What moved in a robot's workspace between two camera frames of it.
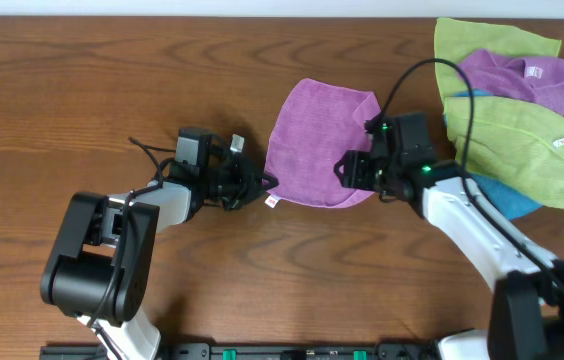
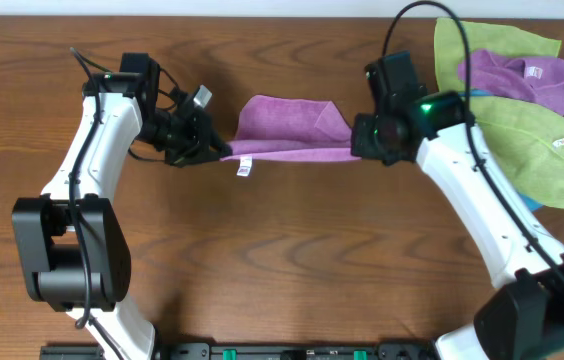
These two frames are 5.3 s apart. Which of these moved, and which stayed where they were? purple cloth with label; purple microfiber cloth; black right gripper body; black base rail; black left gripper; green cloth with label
Moved: black left gripper; black right gripper body; purple microfiber cloth
Stayed: purple cloth with label; green cloth with label; black base rail
